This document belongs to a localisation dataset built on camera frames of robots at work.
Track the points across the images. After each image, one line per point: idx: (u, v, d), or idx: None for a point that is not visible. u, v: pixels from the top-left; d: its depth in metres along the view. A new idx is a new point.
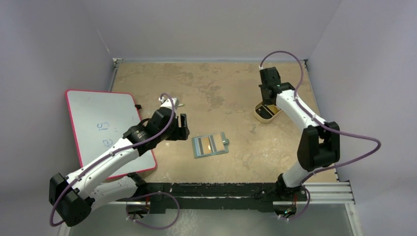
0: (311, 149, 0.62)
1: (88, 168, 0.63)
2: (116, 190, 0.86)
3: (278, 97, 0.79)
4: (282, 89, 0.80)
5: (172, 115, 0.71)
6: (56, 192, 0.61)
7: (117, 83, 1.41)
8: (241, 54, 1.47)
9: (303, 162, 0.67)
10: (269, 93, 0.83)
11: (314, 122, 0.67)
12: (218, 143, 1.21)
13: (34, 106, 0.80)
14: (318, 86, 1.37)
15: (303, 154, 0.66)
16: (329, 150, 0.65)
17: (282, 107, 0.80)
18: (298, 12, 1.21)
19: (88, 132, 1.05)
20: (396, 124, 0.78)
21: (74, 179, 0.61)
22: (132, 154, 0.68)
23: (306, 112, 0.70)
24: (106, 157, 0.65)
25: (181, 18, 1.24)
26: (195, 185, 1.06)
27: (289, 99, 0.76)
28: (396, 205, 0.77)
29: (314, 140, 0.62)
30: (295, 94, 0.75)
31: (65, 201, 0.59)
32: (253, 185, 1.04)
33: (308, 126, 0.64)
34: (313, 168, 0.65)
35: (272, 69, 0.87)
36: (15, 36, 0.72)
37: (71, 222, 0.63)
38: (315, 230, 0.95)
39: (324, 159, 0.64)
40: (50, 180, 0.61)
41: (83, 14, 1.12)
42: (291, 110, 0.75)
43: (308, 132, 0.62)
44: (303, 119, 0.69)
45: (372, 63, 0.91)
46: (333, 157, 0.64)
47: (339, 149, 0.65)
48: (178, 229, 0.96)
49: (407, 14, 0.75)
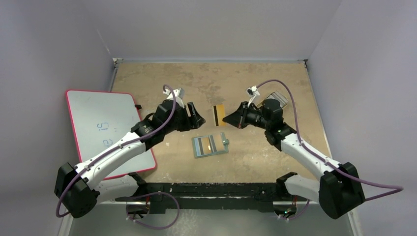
0: (335, 198, 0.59)
1: (98, 159, 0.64)
2: (118, 186, 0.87)
3: (282, 143, 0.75)
4: (284, 134, 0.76)
5: (174, 108, 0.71)
6: (63, 182, 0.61)
7: (117, 83, 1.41)
8: (241, 54, 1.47)
9: (328, 209, 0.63)
10: (271, 139, 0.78)
11: (329, 166, 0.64)
12: (218, 143, 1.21)
13: (34, 105, 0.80)
14: (319, 86, 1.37)
15: (326, 201, 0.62)
16: (352, 193, 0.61)
17: (288, 152, 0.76)
18: (298, 13, 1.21)
19: (88, 132, 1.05)
20: (397, 124, 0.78)
21: (84, 169, 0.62)
22: (139, 148, 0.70)
23: (318, 157, 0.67)
24: (114, 150, 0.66)
25: (181, 19, 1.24)
26: (195, 185, 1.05)
27: (294, 144, 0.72)
28: (395, 205, 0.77)
29: (337, 189, 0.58)
30: (300, 138, 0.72)
31: (74, 191, 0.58)
32: (253, 185, 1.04)
33: (325, 174, 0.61)
34: (341, 215, 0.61)
35: (276, 109, 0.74)
36: (15, 36, 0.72)
37: (76, 214, 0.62)
38: (315, 230, 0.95)
39: (350, 203, 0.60)
40: (59, 169, 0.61)
41: (82, 14, 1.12)
42: (299, 156, 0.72)
43: (327, 182, 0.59)
44: (315, 164, 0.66)
45: (372, 63, 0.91)
46: (358, 198, 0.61)
47: (361, 190, 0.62)
48: (178, 229, 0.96)
49: (406, 14, 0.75)
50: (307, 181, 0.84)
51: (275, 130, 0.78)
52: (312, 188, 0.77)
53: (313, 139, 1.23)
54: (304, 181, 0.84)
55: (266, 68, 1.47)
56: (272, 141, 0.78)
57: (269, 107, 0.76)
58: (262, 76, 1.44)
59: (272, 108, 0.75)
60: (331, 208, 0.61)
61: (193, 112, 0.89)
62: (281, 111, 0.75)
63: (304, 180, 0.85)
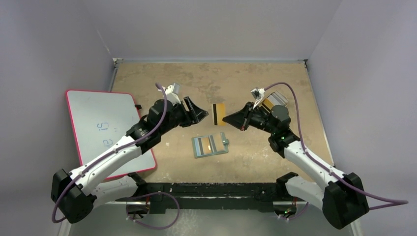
0: (339, 208, 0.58)
1: (92, 165, 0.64)
2: (116, 189, 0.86)
3: (285, 150, 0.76)
4: (287, 141, 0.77)
5: (165, 110, 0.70)
6: (59, 188, 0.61)
7: (117, 83, 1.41)
8: (241, 54, 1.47)
9: (332, 219, 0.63)
10: (274, 145, 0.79)
11: (333, 176, 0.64)
12: (218, 143, 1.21)
13: (34, 105, 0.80)
14: (318, 86, 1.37)
15: (330, 212, 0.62)
16: (356, 203, 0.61)
17: (292, 160, 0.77)
18: (298, 13, 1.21)
19: (88, 132, 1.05)
20: (397, 124, 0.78)
21: (78, 175, 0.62)
22: (135, 151, 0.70)
23: (322, 166, 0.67)
24: (109, 155, 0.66)
25: (181, 19, 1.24)
26: (195, 185, 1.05)
27: (298, 152, 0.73)
28: (395, 206, 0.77)
29: (342, 199, 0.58)
30: (304, 147, 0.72)
31: (68, 197, 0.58)
32: (253, 185, 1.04)
33: (329, 185, 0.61)
34: (345, 225, 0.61)
35: (284, 118, 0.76)
36: (15, 36, 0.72)
37: (73, 220, 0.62)
38: (315, 230, 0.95)
39: (353, 214, 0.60)
40: (53, 176, 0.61)
41: (83, 14, 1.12)
42: (303, 164, 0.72)
43: (332, 192, 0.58)
44: (319, 174, 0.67)
45: (372, 63, 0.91)
46: (361, 208, 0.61)
47: (365, 200, 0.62)
48: (178, 229, 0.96)
49: (406, 14, 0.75)
50: (308, 184, 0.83)
51: (278, 137, 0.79)
52: (313, 193, 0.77)
53: (313, 139, 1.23)
54: (306, 184, 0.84)
55: (266, 68, 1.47)
56: (276, 148, 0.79)
57: (277, 116, 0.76)
58: (262, 76, 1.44)
59: (281, 117, 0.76)
60: (336, 218, 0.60)
61: (191, 106, 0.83)
62: (288, 120, 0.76)
63: (306, 183, 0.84)
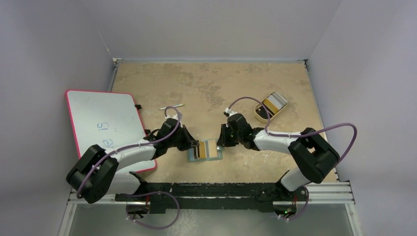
0: (307, 160, 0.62)
1: (123, 147, 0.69)
2: (120, 181, 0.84)
3: (256, 141, 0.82)
4: (255, 134, 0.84)
5: (177, 125, 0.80)
6: (90, 161, 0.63)
7: (117, 83, 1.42)
8: (240, 54, 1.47)
9: (312, 177, 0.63)
10: (247, 143, 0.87)
11: (294, 138, 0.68)
12: (211, 150, 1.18)
13: (34, 105, 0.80)
14: (319, 86, 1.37)
15: (307, 171, 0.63)
16: (323, 152, 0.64)
17: (267, 148, 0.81)
18: (298, 13, 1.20)
19: (88, 132, 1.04)
20: (398, 124, 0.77)
21: (113, 151, 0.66)
22: (151, 151, 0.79)
23: (281, 134, 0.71)
24: (134, 146, 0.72)
25: (181, 19, 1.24)
26: (195, 185, 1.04)
27: (264, 136, 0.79)
28: (395, 206, 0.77)
29: (304, 152, 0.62)
30: (265, 130, 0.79)
31: (102, 168, 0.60)
32: (253, 185, 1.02)
33: (291, 144, 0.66)
34: (324, 176, 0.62)
35: (238, 118, 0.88)
36: (15, 36, 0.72)
37: (88, 197, 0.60)
38: (314, 230, 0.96)
39: (327, 161, 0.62)
40: (89, 149, 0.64)
41: (83, 14, 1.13)
42: (272, 143, 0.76)
43: (293, 148, 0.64)
44: (283, 142, 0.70)
45: (372, 64, 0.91)
46: (333, 155, 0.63)
47: (331, 146, 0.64)
48: (178, 229, 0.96)
49: (407, 14, 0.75)
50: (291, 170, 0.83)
51: (247, 135, 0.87)
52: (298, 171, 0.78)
53: None
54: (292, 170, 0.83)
55: (266, 68, 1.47)
56: (249, 145, 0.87)
57: (232, 119, 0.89)
58: (262, 76, 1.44)
59: (235, 119, 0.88)
60: (314, 173, 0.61)
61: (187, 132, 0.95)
62: (243, 119, 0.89)
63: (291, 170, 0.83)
